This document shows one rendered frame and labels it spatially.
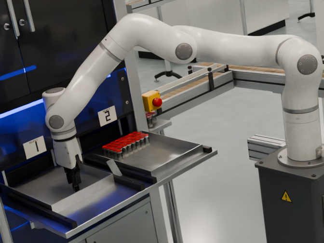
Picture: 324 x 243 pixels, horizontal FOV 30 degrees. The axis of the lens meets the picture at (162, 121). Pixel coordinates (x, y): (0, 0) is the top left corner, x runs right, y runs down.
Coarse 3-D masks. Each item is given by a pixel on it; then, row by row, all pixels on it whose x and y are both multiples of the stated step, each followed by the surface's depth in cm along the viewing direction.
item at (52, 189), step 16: (48, 176) 226; (64, 176) 224; (96, 176) 218; (112, 176) 211; (16, 192) 211; (32, 192) 215; (48, 192) 213; (64, 192) 210; (80, 192) 202; (48, 208) 197; (64, 208) 198
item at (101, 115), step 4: (108, 108) 239; (112, 108) 240; (100, 112) 236; (104, 112) 237; (112, 112) 240; (100, 116) 236; (104, 116) 238; (108, 116) 239; (112, 116) 240; (116, 116) 242; (100, 120) 237; (104, 120) 238; (112, 120) 241; (100, 124) 237; (104, 124) 238
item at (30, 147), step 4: (40, 136) 219; (32, 140) 217; (36, 140) 218; (40, 140) 219; (24, 144) 215; (28, 144) 216; (32, 144) 217; (40, 144) 219; (44, 144) 220; (24, 148) 215; (28, 148) 216; (32, 148) 217; (36, 148) 218; (40, 148) 220; (44, 148) 221; (28, 152) 216; (32, 152) 217; (36, 152) 218; (40, 152) 220; (28, 156) 217; (32, 156) 218
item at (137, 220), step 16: (128, 208) 253; (144, 208) 260; (112, 224) 248; (128, 224) 255; (144, 224) 261; (80, 240) 238; (96, 240) 244; (112, 240) 250; (128, 240) 256; (144, 240) 262
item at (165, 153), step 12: (144, 132) 247; (156, 144) 239; (168, 144) 237; (180, 144) 232; (192, 144) 227; (96, 156) 230; (132, 156) 232; (144, 156) 230; (156, 156) 228; (168, 156) 226; (180, 156) 216; (192, 156) 221; (132, 168) 215; (144, 168) 219; (156, 168) 209; (168, 168) 213
